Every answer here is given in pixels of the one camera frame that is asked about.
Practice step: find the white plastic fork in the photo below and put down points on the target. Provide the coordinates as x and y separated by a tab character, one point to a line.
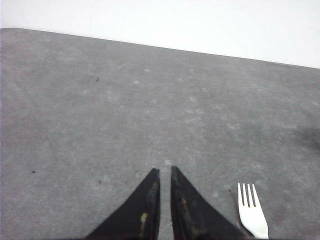
250	211

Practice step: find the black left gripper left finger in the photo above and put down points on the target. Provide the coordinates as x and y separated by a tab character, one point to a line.
138	218

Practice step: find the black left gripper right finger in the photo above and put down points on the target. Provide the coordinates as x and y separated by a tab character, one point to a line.
192	217

